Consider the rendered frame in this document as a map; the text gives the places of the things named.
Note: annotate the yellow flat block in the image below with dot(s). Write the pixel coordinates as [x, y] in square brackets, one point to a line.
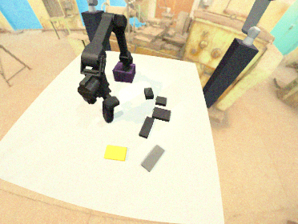
[115, 153]

